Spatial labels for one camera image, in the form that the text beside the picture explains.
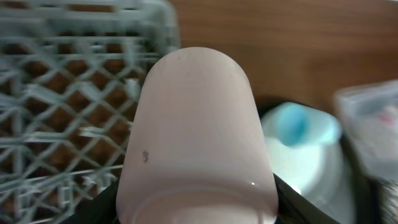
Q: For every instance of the round black serving tray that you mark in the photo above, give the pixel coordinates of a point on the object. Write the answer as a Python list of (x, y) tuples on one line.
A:
[(365, 190)]

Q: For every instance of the blue cup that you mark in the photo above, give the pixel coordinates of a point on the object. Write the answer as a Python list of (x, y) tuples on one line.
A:
[(297, 125)]

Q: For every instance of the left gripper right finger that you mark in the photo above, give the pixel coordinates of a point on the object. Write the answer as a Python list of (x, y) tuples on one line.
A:
[(295, 209)]

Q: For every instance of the pink cup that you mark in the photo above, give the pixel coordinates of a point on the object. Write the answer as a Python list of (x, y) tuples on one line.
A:
[(196, 152)]

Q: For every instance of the clear plastic bin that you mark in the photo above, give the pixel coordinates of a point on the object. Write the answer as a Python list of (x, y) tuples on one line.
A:
[(368, 114)]

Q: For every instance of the grey round plate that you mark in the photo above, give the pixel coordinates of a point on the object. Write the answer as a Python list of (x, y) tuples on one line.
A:
[(318, 173)]

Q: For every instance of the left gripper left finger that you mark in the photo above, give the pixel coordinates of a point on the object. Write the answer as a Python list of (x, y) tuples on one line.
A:
[(100, 210)]

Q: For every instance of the grey plastic dishwasher rack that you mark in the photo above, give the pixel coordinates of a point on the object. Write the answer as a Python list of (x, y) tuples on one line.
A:
[(71, 78)]

